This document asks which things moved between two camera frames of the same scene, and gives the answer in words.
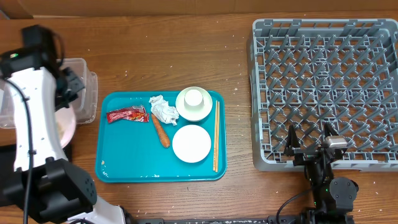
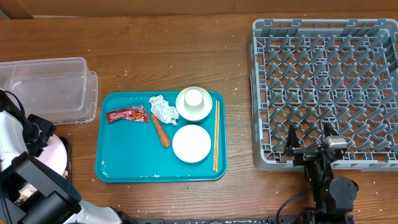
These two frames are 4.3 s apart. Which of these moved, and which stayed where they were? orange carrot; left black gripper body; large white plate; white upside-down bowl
Moved: large white plate; left black gripper body
Stayed: orange carrot; white upside-down bowl
